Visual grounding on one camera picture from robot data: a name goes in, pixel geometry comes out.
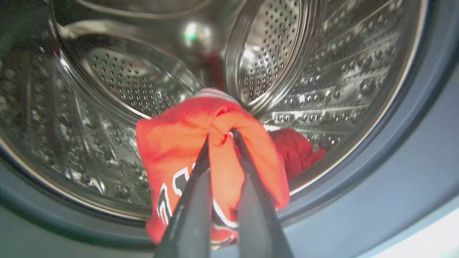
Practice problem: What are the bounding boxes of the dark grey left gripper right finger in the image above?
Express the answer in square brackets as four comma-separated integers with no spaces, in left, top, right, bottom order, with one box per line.
[229,130,294,258]

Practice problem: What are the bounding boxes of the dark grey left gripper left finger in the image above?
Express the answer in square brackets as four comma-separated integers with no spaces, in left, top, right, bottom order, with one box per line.
[154,135,213,258]

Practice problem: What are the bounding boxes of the red jersey with white lettering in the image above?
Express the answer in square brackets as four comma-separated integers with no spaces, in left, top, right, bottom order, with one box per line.
[136,88,326,246]

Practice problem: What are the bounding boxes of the grey rubber door gasket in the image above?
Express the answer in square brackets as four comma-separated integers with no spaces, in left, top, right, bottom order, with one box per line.
[0,0,459,251]

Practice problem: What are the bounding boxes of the stainless steel perforated washer drum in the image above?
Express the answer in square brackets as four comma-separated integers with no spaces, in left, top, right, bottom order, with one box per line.
[0,0,429,220]

